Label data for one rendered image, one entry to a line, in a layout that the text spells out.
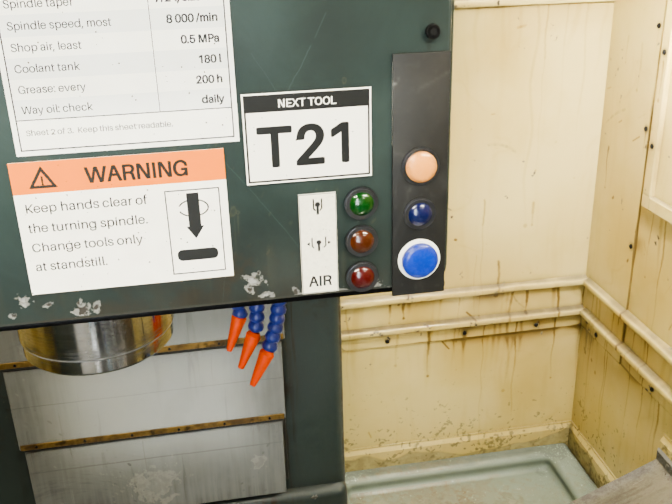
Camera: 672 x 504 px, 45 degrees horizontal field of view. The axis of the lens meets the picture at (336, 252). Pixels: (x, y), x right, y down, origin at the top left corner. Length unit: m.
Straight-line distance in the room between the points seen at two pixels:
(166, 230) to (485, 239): 1.31
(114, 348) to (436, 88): 0.41
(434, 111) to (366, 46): 0.07
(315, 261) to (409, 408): 1.40
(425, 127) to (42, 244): 0.30
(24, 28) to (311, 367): 1.01
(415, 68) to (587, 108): 1.27
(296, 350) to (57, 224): 0.89
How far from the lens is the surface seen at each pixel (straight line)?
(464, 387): 2.04
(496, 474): 2.16
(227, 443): 1.52
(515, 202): 1.86
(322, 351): 1.48
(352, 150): 0.62
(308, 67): 0.61
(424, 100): 0.63
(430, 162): 0.64
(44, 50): 0.61
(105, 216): 0.63
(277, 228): 0.64
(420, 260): 0.66
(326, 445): 1.59
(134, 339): 0.83
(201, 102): 0.60
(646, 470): 1.83
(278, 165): 0.62
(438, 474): 2.11
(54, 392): 1.46
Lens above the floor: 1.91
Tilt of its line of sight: 23 degrees down
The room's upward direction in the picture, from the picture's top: 2 degrees counter-clockwise
